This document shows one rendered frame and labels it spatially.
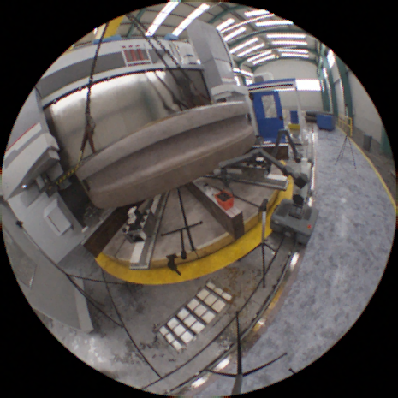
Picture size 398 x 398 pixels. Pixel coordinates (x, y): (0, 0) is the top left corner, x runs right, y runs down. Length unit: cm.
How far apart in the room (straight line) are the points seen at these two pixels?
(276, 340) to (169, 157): 247
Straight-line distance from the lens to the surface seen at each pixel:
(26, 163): 272
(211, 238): 172
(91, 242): 272
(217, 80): 575
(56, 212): 430
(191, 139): 191
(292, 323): 169
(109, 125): 449
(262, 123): 658
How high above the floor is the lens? 162
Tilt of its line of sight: 32 degrees down
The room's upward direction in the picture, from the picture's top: 20 degrees counter-clockwise
